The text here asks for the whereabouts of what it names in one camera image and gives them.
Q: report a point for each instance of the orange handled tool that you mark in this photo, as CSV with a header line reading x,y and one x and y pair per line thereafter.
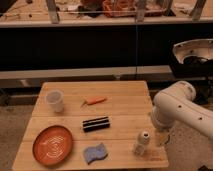
x,y
92,101

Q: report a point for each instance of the wooden table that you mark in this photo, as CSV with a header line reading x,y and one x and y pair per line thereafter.
x,y
128,108

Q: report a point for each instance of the orange ridged plate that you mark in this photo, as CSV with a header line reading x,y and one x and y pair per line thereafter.
x,y
52,145

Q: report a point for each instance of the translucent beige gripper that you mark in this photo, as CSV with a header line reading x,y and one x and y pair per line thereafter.
x,y
162,137

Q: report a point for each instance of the black striped rectangular block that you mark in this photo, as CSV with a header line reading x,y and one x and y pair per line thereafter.
x,y
96,124

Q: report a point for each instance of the orange crate in background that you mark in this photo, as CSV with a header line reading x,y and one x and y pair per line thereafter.
x,y
118,8

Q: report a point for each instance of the small white plastic bottle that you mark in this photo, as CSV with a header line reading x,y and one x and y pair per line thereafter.
x,y
142,141

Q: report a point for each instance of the blue sponge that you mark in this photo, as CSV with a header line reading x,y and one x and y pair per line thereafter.
x,y
95,153

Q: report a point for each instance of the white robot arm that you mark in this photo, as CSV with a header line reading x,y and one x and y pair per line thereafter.
x,y
175,103

